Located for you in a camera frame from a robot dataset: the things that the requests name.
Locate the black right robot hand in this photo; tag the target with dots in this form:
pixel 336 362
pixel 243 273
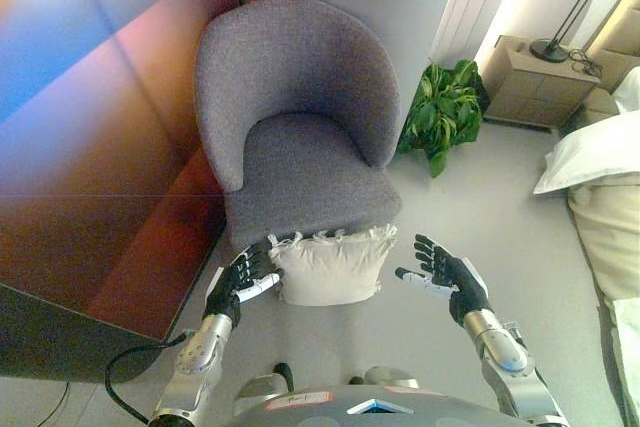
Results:
pixel 455 277

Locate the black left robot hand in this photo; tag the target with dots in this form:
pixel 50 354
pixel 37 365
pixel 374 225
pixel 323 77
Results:
pixel 235 282

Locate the white tasselled throw pillow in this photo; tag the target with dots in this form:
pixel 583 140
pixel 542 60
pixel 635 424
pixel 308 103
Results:
pixel 330 272

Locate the large white bed pillow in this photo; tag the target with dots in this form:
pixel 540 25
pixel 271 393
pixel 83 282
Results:
pixel 595 152

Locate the small white bed pillow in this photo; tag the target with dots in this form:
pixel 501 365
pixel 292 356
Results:
pixel 630 94

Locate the silver left robot leg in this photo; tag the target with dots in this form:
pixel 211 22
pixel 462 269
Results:
pixel 265 387

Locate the silver robot leg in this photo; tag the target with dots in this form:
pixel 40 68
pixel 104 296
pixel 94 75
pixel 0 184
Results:
pixel 390 377
pixel 265 387

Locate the silver right robot leg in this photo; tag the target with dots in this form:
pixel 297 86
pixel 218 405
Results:
pixel 390 377

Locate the grey robot torso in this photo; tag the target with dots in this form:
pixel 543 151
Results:
pixel 375 409

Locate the green leafy potted plant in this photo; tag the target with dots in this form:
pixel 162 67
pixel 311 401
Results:
pixel 442 112

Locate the cream bed duvet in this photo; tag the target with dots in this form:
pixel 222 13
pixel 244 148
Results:
pixel 615 232

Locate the reddish brown wooden cabinet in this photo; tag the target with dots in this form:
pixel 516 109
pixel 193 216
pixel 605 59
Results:
pixel 100 172

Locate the beige wooden nightstand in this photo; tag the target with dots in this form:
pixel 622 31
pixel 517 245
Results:
pixel 535 87

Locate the grey fabric armchair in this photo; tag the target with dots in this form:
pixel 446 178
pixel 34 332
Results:
pixel 300 72

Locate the black table lamp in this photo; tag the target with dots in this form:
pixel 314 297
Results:
pixel 550 49

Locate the beige padded headboard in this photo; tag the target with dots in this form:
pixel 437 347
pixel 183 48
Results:
pixel 620 32

